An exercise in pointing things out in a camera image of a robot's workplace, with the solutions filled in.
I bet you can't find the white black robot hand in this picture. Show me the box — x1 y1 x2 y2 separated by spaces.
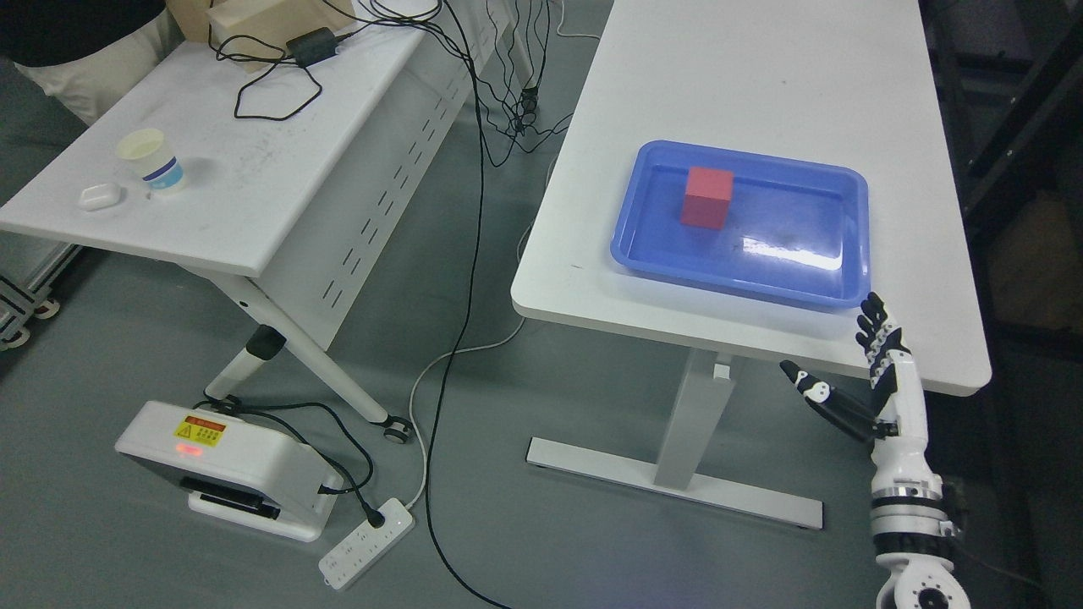
780 291 944 500

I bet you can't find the pink red block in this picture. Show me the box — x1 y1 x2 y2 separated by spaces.
679 167 734 231

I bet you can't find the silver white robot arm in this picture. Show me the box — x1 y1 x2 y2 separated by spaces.
871 483 971 608

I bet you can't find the blue plastic tray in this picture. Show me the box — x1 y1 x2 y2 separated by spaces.
610 141 871 310

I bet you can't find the white desk with tray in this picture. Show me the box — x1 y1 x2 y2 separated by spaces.
511 1 991 529

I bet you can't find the beige wooden block holder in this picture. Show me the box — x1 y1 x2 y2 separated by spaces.
165 1 357 59

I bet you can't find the white power strip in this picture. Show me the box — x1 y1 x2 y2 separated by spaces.
318 497 415 589

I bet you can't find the white device with warning label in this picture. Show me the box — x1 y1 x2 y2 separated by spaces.
113 401 344 542

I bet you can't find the black power adapter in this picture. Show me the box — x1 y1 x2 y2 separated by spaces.
287 27 339 67

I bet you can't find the paper cup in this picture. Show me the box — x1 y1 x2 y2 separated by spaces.
113 128 187 196

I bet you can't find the white earbuds case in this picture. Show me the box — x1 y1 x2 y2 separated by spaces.
77 184 123 211

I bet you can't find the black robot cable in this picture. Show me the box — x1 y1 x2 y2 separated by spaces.
939 478 1051 593

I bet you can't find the long black cable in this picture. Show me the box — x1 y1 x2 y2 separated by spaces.
423 0 517 609

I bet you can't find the white cable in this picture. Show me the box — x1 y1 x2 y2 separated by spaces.
404 152 559 513

